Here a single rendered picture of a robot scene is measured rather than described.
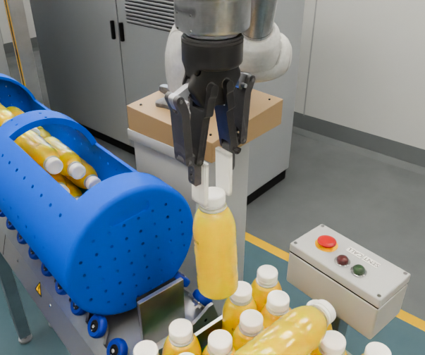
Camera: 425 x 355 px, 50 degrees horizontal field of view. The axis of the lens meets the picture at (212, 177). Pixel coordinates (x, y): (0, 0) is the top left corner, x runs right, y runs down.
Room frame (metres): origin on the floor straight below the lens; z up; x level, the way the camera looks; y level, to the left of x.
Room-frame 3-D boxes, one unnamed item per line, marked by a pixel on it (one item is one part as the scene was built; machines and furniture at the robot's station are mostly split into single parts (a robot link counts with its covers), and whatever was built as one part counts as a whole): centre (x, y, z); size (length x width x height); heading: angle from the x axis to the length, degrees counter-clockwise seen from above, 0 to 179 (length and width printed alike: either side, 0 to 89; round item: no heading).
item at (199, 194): (0.54, 0.02, 1.34); 0.03 x 0.01 x 0.07; 41
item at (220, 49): (0.56, 0.00, 1.49); 0.08 x 0.07 x 0.09; 131
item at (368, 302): (0.66, -0.25, 1.05); 0.20 x 0.10 x 0.10; 40
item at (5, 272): (1.38, 0.83, 0.31); 0.06 x 0.06 x 0.63; 40
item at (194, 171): (0.53, 0.03, 1.36); 0.03 x 0.01 x 0.05; 131
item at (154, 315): (0.63, 0.10, 0.99); 0.10 x 0.02 x 0.12; 130
